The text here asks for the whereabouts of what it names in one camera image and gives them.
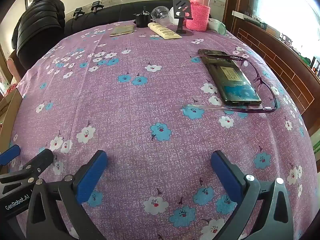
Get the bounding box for olive booklet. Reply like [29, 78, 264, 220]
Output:
[109, 25, 137, 37]

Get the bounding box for pink bottle with knit sleeve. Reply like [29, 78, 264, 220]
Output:
[185, 0, 211, 32]

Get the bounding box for cream tube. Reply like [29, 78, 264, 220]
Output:
[147, 22, 182, 40]

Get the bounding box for wooden wall panel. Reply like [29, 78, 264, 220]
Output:
[224, 0, 320, 140]

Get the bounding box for clear glass jar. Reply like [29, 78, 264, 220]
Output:
[151, 6, 173, 27]

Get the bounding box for cardboard tray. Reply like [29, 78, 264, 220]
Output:
[0, 89, 23, 135]

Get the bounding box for dark long object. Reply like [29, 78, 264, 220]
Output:
[232, 10, 268, 29]

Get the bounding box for purple frame eyeglasses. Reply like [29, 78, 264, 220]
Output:
[182, 54, 278, 114]

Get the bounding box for purple floral tablecloth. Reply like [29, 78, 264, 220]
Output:
[0, 20, 315, 240]

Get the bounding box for black round container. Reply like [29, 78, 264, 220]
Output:
[135, 6, 152, 28]

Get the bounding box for dark smartphone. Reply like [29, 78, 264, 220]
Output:
[198, 49, 262, 106]

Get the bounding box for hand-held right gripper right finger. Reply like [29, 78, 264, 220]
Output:
[211, 150, 294, 240]

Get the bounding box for black phone stand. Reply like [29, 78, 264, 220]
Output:
[172, 0, 194, 37]

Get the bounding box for small picture frame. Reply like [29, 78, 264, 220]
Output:
[311, 56, 320, 75]

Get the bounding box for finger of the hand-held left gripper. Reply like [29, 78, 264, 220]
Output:
[0, 145, 21, 167]
[0, 149, 54, 184]

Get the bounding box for pale green white cloth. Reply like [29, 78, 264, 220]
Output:
[209, 20, 227, 35]

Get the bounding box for black sofa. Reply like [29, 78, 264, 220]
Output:
[64, 0, 225, 38]

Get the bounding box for white jar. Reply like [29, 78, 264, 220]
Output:
[169, 7, 187, 27]

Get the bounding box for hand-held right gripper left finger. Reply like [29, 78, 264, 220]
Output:
[26, 150, 108, 240]

